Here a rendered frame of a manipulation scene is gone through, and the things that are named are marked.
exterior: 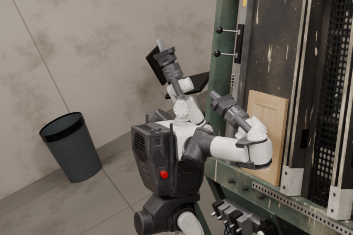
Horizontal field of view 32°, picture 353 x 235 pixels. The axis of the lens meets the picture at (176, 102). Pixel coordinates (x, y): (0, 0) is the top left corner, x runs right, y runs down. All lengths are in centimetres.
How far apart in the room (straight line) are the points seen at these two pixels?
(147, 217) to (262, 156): 65
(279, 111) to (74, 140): 340
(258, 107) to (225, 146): 66
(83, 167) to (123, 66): 123
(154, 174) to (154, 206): 19
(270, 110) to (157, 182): 67
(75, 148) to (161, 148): 345
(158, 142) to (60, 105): 403
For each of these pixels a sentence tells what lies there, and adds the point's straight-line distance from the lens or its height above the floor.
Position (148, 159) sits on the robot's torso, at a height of 132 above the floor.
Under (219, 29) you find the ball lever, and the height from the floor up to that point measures 155.
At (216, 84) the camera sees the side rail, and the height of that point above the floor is 123.
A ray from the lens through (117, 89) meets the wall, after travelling 673.
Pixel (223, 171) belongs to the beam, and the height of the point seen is 87.
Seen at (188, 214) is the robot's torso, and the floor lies 99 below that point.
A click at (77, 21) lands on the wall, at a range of 653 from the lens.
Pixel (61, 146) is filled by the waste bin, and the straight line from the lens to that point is 606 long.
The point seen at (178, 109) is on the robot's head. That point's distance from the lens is 273.
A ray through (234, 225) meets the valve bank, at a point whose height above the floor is 72.
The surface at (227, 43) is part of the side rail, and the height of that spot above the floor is 141.
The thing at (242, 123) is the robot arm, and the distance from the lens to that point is 264.
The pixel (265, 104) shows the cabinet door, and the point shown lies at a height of 120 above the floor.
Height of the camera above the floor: 237
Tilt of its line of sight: 20 degrees down
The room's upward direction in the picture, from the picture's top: 23 degrees counter-clockwise
